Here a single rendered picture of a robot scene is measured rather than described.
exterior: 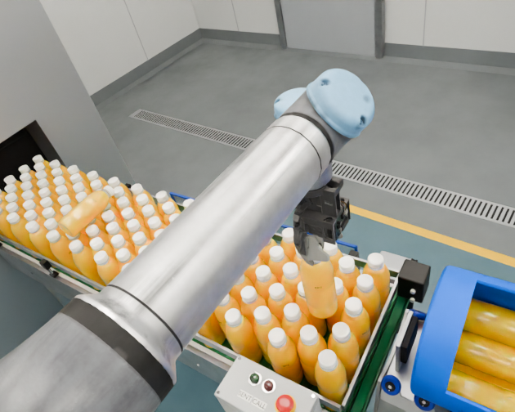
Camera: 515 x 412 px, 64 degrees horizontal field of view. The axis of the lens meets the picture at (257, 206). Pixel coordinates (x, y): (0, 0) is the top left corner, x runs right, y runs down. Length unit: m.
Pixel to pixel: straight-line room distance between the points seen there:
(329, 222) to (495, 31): 3.62
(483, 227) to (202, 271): 2.50
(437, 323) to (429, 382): 0.12
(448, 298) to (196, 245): 0.64
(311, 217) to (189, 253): 0.44
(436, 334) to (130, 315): 0.67
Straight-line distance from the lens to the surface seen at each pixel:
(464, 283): 0.92
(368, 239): 2.62
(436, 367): 0.88
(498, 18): 4.18
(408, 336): 1.05
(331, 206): 0.70
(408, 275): 1.20
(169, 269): 0.31
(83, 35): 5.08
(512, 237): 2.73
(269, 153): 0.39
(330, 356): 0.96
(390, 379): 1.07
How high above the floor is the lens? 1.96
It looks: 42 degrees down
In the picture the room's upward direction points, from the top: 16 degrees counter-clockwise
